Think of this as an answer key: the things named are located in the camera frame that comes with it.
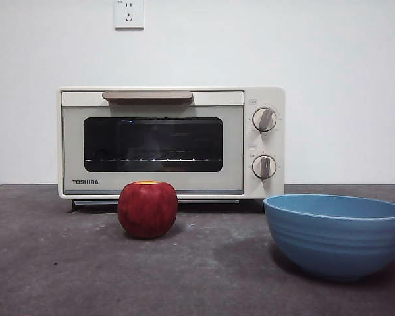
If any blue ribbed bowl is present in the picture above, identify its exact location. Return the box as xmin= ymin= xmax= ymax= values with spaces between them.
xmin=263 ymin=193 xmax=395 ymax=282

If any glass oven door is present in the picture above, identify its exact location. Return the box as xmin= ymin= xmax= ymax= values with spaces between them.
xmin=61 ymin=90 xmax=245 ymax=196

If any cream timer knob, tan grip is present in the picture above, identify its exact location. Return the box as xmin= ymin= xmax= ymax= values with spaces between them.
xmin=252 ymin=155 xmax=277 ymax=180

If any cream temperature knob, tan grip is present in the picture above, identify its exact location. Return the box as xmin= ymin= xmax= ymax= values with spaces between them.
xmin=252 ymin=107 xmax=278 ymax=133

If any white wall socket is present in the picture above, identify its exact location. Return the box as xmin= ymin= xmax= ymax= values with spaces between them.
xmin=114 ymin=0 xmax=145 ymax=32

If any red apple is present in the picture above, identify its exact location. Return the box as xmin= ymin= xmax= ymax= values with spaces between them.
xmin=117 ymin=180 xmax=178 ymax=240

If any cream Toshiba toaster oven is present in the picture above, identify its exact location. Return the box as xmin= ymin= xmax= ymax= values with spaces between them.
xmin=57 ymin=86 xmax=286 ymax=213

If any metal wire oven rack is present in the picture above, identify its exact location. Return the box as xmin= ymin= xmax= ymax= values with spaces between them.
xmin=84 ymin=157 xmax=223 ymax=163

